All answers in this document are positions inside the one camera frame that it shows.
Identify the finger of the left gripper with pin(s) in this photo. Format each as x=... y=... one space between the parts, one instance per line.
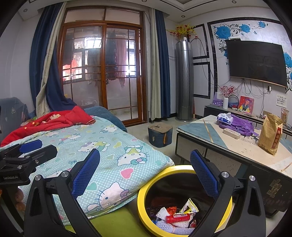
x=36 y=154
x=19 y=149

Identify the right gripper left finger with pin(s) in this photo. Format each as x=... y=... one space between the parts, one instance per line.
x=41 y=215

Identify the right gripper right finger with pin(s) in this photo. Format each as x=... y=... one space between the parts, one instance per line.
x=248 y=215

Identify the yellow white snack packet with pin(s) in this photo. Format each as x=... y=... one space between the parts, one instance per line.
x=189 y=208

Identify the red cylindrical bottle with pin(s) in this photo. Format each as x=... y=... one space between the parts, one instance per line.
x=180 y=217

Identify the red plastic bag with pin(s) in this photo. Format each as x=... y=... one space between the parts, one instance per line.
x=171 y=210

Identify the white foam fruit net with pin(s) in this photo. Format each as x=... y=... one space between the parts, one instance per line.
x=164 y=216

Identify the lavender foam fruit net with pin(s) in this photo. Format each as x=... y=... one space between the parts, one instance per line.
x=172 y=229

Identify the yellow rimmed trash bin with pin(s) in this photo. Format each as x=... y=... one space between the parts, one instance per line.
x=172 y=187

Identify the person's left hand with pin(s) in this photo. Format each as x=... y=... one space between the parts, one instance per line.
x=20 y=206

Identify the dark sofa cushion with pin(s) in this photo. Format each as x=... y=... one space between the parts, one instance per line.
x=13 y=114

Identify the marble top coffee table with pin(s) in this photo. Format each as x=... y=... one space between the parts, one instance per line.
x=241 y=157

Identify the red blanket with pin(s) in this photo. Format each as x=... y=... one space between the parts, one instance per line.
x=52 y=121

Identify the blue curtain left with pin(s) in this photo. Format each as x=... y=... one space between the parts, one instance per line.
x=44 y=78

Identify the blue curtain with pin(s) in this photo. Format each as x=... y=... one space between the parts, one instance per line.
x=44 y=78
x=160 y=100

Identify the brown paper snack bag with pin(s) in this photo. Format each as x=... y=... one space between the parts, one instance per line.
x=270 y=134

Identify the hello kitty teal quilt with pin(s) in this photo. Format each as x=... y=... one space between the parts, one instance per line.
x=104 y=165

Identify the purple cloth bag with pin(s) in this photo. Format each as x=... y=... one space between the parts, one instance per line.
x=240 y=125

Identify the tissue pack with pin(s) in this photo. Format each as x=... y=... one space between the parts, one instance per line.
x=225 y=118

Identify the colourful framed picture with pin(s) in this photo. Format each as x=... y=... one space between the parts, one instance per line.
x=246 y=104

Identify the black tv cabinet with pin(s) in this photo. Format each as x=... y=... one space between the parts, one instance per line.
x=215 y=110

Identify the round blue ornament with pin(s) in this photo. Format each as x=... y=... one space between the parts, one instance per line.
x=233 y=102

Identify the purple box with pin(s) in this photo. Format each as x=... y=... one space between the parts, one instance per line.
x=217 y=99

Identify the small blue storage stool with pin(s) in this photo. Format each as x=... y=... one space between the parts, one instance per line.
x=160 y=134

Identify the wooden glass sliding door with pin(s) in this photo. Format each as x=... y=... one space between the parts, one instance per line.
x=101 y=60

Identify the white vase red flowers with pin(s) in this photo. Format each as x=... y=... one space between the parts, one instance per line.
x=226 y=91

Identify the blue curtain right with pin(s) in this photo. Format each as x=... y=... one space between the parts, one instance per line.
x=160 y=100

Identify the grey tower air conditioner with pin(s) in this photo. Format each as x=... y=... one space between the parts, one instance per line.
x=185 y=80

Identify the yellow artificial flowers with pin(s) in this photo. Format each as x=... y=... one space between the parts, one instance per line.
x=183 y=30

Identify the wall mounted television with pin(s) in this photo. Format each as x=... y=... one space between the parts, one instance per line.
x=257 y=60

